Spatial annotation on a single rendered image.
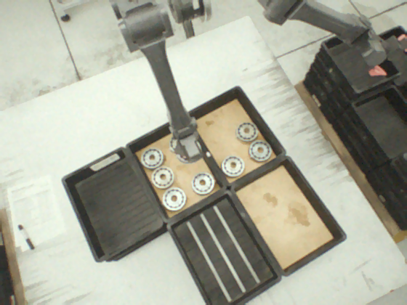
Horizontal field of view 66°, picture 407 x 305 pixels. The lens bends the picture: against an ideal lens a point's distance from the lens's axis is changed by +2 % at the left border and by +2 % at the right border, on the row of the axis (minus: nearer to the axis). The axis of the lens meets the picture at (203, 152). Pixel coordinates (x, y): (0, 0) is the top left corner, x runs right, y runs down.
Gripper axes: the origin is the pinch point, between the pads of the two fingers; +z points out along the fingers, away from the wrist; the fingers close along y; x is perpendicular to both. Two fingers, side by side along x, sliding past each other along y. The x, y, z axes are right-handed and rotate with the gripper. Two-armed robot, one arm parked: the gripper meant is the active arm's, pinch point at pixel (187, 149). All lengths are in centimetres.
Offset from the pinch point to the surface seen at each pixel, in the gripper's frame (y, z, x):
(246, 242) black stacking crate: -27.4, 19.3, -33.0
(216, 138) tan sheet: 15.1, 21.5, -8.7
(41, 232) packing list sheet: -48, 35, 60
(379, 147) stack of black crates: 46, 56, -98
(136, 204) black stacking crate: -24.9, 21.2, 18.0
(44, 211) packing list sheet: -39, 35, 63
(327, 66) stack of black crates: 92, 55, -61
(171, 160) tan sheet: -1.4, 21.5, 9.1
